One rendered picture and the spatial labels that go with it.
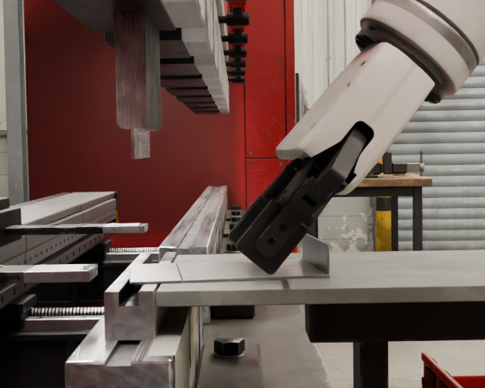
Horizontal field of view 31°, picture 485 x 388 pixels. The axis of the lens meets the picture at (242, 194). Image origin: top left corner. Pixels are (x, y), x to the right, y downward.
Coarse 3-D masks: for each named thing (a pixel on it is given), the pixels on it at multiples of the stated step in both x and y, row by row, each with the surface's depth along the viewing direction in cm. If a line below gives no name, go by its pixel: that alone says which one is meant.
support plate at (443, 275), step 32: (192, 256) 70; (224, 256) 69; (288, 256) 69; (352, 256) 68; (384, 256) 68; (416, 256) 67; (448, 256) 67; (480, 256) 67; (160, 288) 54; (192, 288) 54; (224, 288) 54; (256, 288) 53; (320, 288) 53; (352, 288) 53; (384, 288) 53; (416, 288) 53; (448, 288) 53; (480, 288) 53
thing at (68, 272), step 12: (72, 264) 62; (84, 264) 62; (96, 264) 62; (0, 276) 59; (12, 276) 59; (24, 276) 59; (36, 276) 59; (48, 276) 59; (60, 276) 59; (72, 276) 59; (84, 276) 59
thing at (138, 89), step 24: (120, 24) 56; (144, 24) 56; (120, 48) 56; (144, 48) 56; (120, 72) 56; (144, 72) 56; (120, 96) 56; (144, 96) 56; (120, 120) 56; (144, 120) 56; (144, 144) 63
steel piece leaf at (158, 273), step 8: (136, 264) 64; (144, 264) 64; (152, 264) 64; (160, 264) 64; (168, 264) 64; (136, 272) 60; (144, 272) 60; (152, 272) 60; (160, 272) 60; (168, 272) 60; (176, 272) 60; (136, 280) 56; (144, 280) 56; (152, 280) 56; (160, 280) 56; (168, 280) 56; (176, 280) 56
